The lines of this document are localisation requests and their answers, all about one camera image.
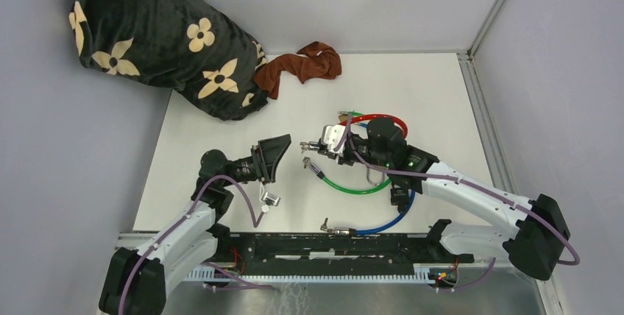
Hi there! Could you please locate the black padlock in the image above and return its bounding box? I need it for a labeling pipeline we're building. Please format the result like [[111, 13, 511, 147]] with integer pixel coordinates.
[[390, 188, 410, 208]]

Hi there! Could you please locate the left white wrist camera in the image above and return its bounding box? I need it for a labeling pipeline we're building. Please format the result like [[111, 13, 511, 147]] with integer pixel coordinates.
[[260, 191, 280, 213]]

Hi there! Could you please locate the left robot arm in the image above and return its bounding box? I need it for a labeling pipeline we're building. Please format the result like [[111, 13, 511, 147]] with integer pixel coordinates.
[[98, 134, 291, 314]]

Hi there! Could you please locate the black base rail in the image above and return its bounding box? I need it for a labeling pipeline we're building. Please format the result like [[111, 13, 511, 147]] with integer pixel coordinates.
[[211, 233, 475, 276]]

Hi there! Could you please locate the red cable lock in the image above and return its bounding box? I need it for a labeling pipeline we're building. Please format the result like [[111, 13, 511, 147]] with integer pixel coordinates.
[[298, 113, 409, 154]]

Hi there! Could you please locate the brown towel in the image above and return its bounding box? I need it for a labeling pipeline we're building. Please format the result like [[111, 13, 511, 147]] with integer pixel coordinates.
[[253, 41, 342, 99]]

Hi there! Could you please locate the purple cable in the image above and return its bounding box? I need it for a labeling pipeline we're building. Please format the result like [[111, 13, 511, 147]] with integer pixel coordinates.
[[118, 174, 266, 315], [336, 111, 581, 267]]

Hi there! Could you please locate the blue cable lock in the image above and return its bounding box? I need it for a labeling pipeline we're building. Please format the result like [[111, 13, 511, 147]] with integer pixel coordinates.
[[320, 122, 416, 236]]

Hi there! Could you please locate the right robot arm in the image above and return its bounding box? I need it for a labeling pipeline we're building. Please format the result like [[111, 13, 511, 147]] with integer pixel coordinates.
[[300, 116, 581, 280]]

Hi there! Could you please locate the green cable lock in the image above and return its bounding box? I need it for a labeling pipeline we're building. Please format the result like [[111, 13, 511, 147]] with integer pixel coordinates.
[[302, 110, 394, 196]]

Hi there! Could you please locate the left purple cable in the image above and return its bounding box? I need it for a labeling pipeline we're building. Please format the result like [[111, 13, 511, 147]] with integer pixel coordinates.
[[118, 174, 266, 315]]

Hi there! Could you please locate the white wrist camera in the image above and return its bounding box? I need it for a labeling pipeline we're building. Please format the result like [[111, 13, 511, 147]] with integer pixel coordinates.
[[260, 191, 280, 213], [320, 124, 347, 155]]

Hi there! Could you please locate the black floral plush blanket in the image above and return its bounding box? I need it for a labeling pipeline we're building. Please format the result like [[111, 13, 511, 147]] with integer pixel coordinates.
[[69, 0, 268, 121]]

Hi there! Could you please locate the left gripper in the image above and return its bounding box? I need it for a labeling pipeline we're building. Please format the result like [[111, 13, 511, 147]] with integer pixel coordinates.
[[221, 135, 291, 187]]

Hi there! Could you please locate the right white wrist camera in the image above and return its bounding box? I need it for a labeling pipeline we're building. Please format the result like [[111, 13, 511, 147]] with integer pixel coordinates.
[[320, 124, 347, 155]]

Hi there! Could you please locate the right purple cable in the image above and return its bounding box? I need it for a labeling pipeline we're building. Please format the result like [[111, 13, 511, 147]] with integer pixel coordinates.
[[336, 111, 581, 267]]

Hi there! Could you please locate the small brass padlock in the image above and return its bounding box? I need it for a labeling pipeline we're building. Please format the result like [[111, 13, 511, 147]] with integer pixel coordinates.
[[338, 113, 355, 128]]

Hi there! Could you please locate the aluminium frame rail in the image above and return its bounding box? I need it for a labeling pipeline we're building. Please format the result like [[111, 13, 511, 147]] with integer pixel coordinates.
[[457, 0, 554, 269]]

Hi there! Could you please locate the white cable duct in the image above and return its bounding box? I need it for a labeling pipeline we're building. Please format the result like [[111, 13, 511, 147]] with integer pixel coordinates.
[[182, 266, 436, 285]]

